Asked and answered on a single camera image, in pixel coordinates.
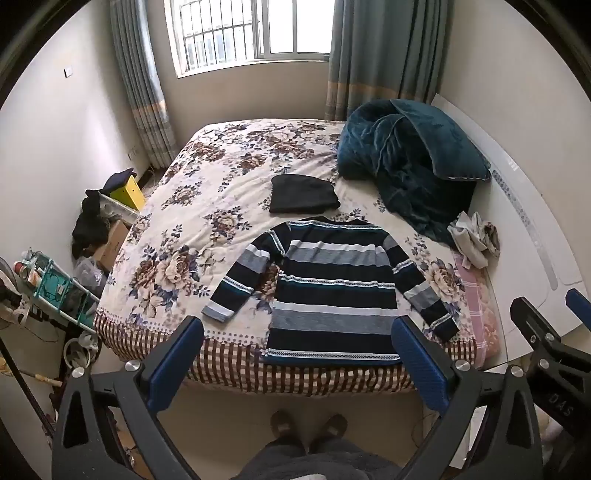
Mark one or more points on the wooden stick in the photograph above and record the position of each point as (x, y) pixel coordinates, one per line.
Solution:
(44, 378)

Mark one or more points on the black clothes pile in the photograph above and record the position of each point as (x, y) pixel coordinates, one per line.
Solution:
(90, 226)

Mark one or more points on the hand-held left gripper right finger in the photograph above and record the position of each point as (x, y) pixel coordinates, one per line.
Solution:
(418, 364)

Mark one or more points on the pink towel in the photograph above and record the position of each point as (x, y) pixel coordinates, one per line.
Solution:
(480, 314)

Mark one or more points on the teal storage rack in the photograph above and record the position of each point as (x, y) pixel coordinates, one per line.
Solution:
(60, 290)

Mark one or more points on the clear plastic bag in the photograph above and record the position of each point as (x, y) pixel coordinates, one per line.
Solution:
(90, 277)

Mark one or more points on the blue-grey curtain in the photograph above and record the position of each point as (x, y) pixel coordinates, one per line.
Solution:
(143, 83)
(383, 55)

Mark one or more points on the person's left slipper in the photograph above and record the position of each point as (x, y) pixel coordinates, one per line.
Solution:
(282, 424)

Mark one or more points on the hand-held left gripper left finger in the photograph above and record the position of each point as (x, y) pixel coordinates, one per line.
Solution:
(173, 364)

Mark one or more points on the dark cap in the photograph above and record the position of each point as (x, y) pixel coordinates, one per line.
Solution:
(117, 180)

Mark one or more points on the cardboard box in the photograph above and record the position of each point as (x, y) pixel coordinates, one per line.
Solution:
(113, 244)

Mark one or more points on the white crumpled cloth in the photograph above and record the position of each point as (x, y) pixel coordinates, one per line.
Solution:
(471, 240)

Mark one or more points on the person's slipper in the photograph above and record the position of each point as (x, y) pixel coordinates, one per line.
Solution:
(333, 427)
(282, 424)

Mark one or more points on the white headboard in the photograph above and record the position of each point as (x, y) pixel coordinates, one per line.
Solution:
(521, 184)

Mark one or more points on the striped knit sweater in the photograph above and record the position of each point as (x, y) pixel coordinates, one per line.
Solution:
(332, 295)

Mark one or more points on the person's grey trouser legs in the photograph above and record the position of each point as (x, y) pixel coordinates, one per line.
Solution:
(318, 461)

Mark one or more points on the barred window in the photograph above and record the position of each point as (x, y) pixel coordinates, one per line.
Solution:
(249, 32)

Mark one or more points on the teal plush blanket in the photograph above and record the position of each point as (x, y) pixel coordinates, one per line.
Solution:
(397, 152)

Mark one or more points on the yellow box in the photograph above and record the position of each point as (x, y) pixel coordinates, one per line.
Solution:
(131, 194)

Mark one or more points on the wall socket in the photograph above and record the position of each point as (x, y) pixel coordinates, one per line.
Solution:
(134, 150)

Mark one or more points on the person's right slipper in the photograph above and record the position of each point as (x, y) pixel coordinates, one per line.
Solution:
(333, 427)

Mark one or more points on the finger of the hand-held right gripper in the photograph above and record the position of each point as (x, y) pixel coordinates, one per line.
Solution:
(554, 369)
(581, 304)

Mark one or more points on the black folded garment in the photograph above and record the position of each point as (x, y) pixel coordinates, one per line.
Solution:
(302, 194)

